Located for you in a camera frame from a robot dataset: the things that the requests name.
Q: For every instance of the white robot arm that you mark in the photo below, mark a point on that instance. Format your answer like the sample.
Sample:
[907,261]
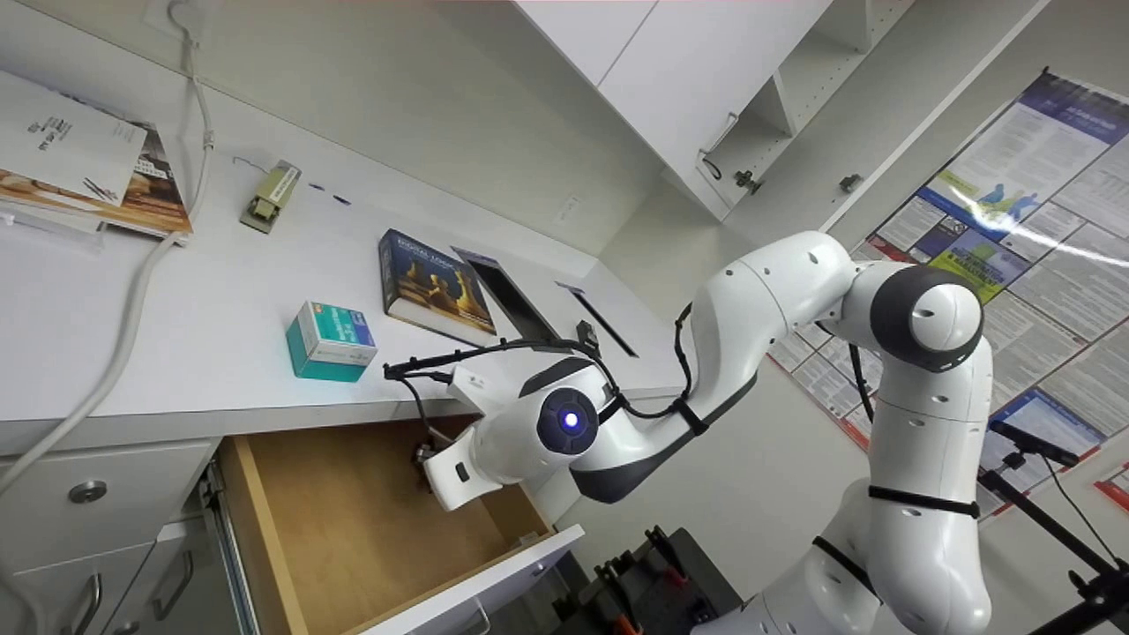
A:
[904,537]

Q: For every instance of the open wooden drawer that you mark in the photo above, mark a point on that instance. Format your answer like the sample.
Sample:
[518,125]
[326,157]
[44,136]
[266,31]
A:
[339,533]

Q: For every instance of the white drawer stack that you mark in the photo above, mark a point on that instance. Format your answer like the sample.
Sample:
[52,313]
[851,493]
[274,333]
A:
[80,526]

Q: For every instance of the teal small box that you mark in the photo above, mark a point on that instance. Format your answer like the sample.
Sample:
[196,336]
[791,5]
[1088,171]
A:
[331,344]

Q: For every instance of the black red tools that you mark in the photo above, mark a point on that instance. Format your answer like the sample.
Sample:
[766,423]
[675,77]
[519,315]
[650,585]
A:
[665,589]

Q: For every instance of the white upper cabinets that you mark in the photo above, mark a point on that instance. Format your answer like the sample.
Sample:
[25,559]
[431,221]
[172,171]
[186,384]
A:
[772,114]

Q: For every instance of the stacked papers and magazines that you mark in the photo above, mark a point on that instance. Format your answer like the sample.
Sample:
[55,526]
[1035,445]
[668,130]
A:
[80,166]

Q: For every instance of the wall poster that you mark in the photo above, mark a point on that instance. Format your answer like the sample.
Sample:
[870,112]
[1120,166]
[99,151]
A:
[1032,212]

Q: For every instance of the black camera tripod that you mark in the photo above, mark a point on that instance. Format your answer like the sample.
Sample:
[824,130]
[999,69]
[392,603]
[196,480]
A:
[1105,596]

